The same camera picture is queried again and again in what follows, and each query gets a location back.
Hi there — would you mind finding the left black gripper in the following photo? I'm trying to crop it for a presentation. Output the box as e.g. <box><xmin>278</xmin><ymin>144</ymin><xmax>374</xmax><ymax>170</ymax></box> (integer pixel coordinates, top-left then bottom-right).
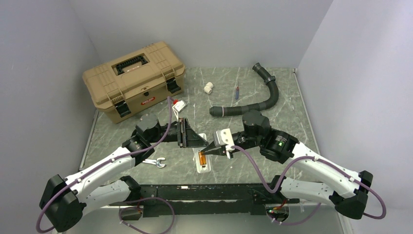
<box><xmin>148</xmin><ymin>117</ymin><xmax>209</xmax><ymax>148</ymax></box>

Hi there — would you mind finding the orange battery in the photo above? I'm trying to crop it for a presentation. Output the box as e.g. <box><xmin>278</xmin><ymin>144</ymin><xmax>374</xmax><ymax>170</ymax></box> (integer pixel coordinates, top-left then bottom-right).
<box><xmin>199</xmin><ymin>152</ymin><xmax>207</xmax><ymax>167</ymax></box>

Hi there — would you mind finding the white remote control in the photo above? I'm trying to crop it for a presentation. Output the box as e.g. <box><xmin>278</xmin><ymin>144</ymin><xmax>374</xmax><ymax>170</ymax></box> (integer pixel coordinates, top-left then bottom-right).
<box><xmin>192</xmin><ymin>144</ymin><xmax>212</xmax><ymax>174</ymax></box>

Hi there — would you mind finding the tan plastic toolbox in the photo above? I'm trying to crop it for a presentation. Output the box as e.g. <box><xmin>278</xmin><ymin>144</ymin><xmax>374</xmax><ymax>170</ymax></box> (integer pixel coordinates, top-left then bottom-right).
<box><xmin>82</xmin><ymin>41</ymin><xmax>186</xmax><ymax>124</ymax></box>

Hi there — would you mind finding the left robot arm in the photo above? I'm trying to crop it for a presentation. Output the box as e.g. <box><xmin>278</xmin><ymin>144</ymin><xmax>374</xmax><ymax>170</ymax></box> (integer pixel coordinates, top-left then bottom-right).
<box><xmin>38</xmin><ymin>114</ymin><xmax>208</xmax><ymax>233</ymax></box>

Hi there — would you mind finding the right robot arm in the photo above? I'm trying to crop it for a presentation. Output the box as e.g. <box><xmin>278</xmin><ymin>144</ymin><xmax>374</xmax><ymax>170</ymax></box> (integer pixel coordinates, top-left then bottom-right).
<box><xmin>201</xmin><ymin>110</ymin><xmax>373</xmax><ymax>219</ymax></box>

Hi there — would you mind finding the silver open-end wrench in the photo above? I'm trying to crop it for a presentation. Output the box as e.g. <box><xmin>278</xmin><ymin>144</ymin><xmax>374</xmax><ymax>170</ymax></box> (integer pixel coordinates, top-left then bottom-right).
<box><xmin>143</xmin><ymin>157</ymin><xmax>166</xmax><ymax>168</ymax></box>

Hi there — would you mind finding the white pipe fitting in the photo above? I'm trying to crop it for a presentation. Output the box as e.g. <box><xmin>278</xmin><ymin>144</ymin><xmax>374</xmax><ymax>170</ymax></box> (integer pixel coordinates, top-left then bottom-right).
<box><xmin>204</xmin><ymin>82</ymin><xmax>214</xmax><ymax>95</ymax></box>

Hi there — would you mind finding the blue red pen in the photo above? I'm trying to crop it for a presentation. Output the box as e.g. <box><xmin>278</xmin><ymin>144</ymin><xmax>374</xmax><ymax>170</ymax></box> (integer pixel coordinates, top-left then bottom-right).
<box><xmin>235</xmin><ymin>86</ymin><xmax>239</xmax><ymax>100</ymax></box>

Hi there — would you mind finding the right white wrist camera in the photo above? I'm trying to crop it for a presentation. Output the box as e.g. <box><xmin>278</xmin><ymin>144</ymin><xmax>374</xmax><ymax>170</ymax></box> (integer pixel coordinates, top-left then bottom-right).
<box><xmin>213</xmin><ymin>128</ymin><xmax>235</xmax><ymax>152</ymax></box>

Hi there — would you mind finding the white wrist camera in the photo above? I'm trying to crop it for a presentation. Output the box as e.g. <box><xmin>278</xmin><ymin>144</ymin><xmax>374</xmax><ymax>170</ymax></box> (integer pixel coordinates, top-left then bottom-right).
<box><xmin>213</xmin><ymin>128</ymin><xmax>235</xmax><ymax>152</ymax></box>
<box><xmin>172</xmin><ymin>99</ymin><xmax>187</xmax><ymax>119</ymax></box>

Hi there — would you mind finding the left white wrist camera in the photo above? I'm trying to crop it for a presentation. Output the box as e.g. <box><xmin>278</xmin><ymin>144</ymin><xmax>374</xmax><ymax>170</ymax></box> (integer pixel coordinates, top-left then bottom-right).
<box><xmin>172</xmin><ymin>99</ymin><xmax>187</xmax><ymax>119</ymax></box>

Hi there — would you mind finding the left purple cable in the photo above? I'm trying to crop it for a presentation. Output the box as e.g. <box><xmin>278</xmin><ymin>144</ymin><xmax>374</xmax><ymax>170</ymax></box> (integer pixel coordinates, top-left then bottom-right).
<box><xmin>35</xmin><ymin>96</ymin><xmax>173</xmax><ymax>234</ymax></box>

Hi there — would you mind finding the black corrugated hose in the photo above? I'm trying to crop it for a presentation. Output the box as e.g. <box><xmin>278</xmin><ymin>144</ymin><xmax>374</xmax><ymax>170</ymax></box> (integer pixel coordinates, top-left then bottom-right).
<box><xmin>209</xmin><ymin>62</ymin><xmax>280</xmax><ymax>117</ymax></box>

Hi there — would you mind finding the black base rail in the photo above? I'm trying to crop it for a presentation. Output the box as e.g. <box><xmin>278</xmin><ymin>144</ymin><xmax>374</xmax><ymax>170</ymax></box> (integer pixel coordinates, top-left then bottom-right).
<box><xmin>114</xmin><ymin>183</ymin><xmax>299</xmax><ymax>217</ymax></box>

